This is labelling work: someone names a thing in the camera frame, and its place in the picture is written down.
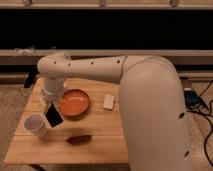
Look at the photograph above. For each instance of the white rectangular block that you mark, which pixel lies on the white rectangular block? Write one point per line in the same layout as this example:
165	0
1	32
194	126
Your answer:
108	103

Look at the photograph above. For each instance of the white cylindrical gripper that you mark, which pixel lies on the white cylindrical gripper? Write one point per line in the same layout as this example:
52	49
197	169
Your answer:
50	96

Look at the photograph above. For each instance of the white tube bottle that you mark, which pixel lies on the white tube bottle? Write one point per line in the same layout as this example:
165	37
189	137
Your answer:
47	106

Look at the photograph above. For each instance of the orange bowl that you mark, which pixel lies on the orange bowl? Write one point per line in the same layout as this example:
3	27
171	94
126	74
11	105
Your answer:
73	103

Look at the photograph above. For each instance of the black rectangular eraser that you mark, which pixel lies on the black rectangular eraser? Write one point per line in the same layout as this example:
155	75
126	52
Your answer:
53	116

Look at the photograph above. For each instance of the dark red snack bar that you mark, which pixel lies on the dark red snack bar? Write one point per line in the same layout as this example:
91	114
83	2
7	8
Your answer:
74	140

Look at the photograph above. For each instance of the wooden table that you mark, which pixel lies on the wooden table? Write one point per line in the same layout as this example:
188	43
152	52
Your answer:
107	145

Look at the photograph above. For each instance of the blue power box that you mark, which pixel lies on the blue power box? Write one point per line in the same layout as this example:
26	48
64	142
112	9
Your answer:
191	98

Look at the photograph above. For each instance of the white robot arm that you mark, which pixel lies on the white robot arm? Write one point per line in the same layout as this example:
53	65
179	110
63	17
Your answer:
151	102

